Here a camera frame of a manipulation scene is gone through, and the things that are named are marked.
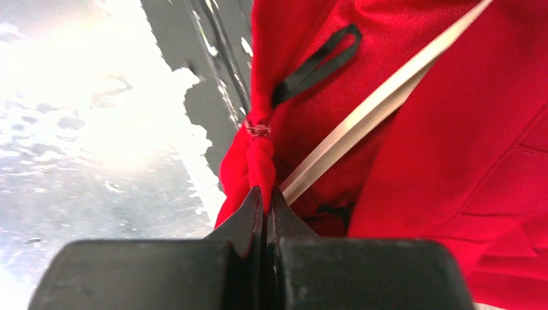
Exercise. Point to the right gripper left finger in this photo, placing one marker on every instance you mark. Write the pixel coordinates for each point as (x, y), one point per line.
(220, 271)

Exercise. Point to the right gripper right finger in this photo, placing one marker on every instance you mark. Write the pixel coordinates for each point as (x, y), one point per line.
(307, 271)

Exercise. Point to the beige plastic hanger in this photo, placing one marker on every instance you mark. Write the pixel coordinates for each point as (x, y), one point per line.
(380, 104)

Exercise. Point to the red skirt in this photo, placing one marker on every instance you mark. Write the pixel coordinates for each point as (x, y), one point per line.
(462, 162)

